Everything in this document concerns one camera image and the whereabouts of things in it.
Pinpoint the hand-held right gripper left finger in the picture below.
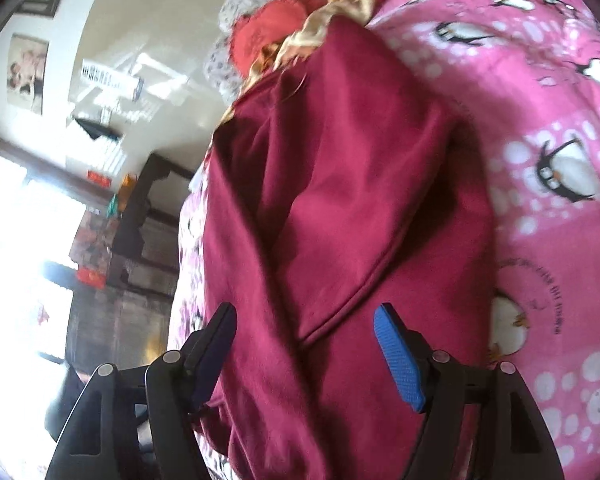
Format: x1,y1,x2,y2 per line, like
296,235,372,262
45,302,238,480

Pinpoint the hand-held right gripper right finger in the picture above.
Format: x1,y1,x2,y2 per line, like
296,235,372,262
373,303,566,480

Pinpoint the maroon garment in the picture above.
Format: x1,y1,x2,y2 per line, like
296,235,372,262
192,20,497,480

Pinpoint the dark wooden cabinet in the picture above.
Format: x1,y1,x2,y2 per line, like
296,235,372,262
111,152,197,297

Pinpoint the bright window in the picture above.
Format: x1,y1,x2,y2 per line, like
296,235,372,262
0,142,112,461

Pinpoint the pink penguin blanket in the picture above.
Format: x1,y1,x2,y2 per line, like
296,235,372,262
170,0,600,480

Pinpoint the red cloth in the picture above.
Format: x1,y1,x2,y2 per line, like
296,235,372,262
229,0,331,80

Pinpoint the red gold satin quilt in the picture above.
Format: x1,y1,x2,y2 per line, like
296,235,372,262
240,0,456,92

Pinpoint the wall poster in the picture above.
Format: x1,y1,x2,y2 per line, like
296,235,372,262
7,34,50,113

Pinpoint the dark picture frame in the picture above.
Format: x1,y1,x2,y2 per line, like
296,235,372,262
17,0,67,19

